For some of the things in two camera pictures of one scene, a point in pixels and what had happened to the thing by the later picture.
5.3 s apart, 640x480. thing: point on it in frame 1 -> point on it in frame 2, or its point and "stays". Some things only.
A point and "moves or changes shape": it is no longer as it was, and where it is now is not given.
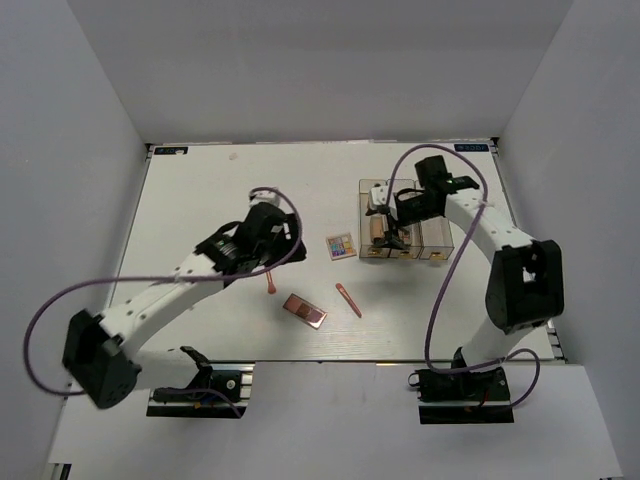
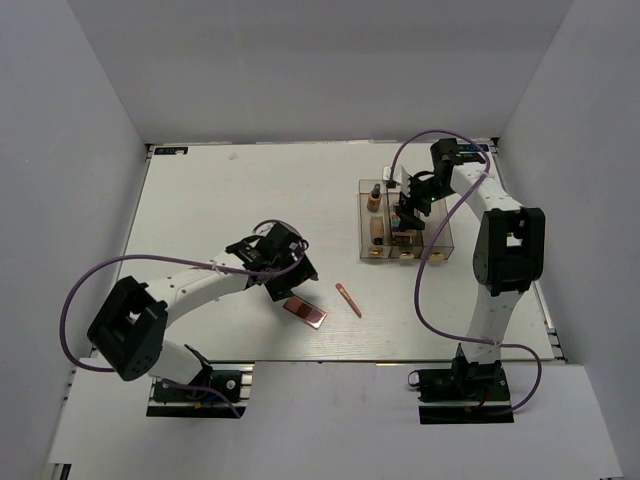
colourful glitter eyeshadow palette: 340,247 moves or changes shape
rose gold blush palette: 304,311 stays
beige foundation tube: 377,227 stays
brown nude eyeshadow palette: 405,235 stays
